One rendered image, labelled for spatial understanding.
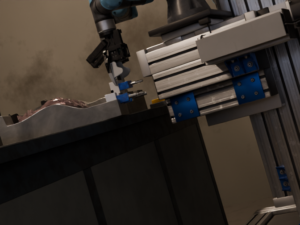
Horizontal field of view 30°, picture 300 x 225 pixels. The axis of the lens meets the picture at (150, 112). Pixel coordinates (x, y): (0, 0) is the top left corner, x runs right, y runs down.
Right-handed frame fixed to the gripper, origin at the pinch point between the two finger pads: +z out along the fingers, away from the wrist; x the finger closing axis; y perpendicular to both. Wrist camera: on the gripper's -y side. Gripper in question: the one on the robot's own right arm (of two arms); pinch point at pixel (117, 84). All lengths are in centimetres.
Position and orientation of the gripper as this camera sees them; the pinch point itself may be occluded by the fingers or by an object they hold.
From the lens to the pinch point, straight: 252.0
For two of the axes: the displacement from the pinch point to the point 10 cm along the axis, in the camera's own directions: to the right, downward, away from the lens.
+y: 9.0, -2.7, -3.6
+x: 3.4, -0.9, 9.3
